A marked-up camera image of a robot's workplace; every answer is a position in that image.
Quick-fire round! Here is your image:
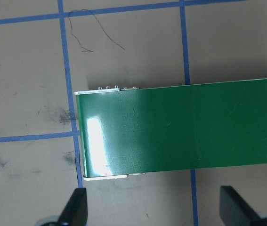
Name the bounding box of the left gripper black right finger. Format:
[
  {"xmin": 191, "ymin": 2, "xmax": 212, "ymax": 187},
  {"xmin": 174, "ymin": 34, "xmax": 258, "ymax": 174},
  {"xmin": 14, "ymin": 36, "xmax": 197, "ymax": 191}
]
[{"xmin": 219, "ymin": 186, "xmax": 262, "ymax": 226}]

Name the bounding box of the green conveyor belt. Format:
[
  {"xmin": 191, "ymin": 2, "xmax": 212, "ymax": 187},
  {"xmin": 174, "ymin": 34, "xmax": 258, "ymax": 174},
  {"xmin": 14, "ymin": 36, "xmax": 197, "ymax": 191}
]
[{"xmin": 75, "ymin": 79, "xmax": 267, "ymax": 178}]

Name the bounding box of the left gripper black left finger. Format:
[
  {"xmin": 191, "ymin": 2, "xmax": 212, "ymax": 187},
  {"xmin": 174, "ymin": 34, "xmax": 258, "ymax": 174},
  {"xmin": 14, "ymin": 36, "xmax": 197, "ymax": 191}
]
[{"xmin": 57, "ymin": 188, "xmax": 88, "ymax": 226}]

